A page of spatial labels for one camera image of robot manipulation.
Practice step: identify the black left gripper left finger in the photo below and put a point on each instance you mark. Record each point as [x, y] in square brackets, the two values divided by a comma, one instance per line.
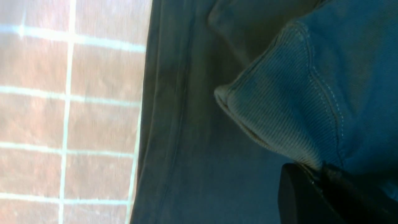
[299, 202]

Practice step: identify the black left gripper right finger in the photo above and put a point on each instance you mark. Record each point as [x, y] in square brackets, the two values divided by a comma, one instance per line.
[345, 199]

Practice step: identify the dark gray long-sleeve top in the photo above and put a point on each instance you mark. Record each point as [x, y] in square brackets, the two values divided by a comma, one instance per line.
[235, 89]

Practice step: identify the pink checkered tablecloth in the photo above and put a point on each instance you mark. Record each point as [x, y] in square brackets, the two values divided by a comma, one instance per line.
[70, 109]

